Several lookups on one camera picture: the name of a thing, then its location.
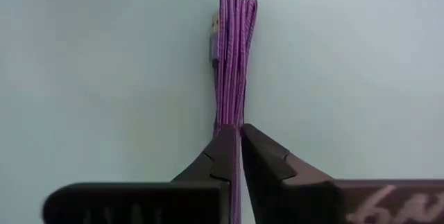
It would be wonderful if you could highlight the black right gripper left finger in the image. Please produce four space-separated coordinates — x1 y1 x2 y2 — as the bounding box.
41 125 241 224

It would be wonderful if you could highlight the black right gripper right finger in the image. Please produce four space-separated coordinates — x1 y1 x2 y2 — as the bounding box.
240 123 444 224

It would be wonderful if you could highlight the purple braided USB cable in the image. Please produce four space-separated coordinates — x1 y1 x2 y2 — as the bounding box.
209 0 259 224

